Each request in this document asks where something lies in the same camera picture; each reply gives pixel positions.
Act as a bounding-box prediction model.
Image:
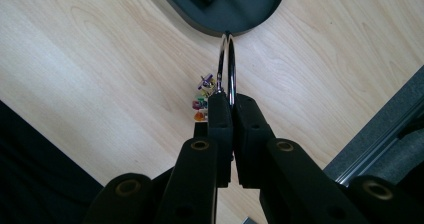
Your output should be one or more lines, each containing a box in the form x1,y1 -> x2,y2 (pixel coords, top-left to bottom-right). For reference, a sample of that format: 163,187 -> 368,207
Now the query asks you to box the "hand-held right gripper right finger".
232,93 -> 371,224

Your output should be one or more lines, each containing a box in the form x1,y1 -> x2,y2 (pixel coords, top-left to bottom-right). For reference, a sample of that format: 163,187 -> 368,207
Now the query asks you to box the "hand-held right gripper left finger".
154,93 -> 234,224

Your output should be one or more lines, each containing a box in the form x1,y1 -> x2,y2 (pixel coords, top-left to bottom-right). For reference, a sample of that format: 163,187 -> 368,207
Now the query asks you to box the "metal key ring colourful charm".
192,32 -> 237,122

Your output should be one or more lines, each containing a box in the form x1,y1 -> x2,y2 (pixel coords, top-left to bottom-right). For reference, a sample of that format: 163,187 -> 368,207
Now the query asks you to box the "black oval tray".
153,0 -> 288,38

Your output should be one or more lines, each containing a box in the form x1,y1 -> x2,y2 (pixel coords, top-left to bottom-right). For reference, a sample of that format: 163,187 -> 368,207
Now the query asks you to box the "dark cloth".
0,100 -> 105,224

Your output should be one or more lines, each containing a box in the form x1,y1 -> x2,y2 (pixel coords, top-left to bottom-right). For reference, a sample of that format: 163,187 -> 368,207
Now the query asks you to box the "metal rail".
334,97 -> 424,187

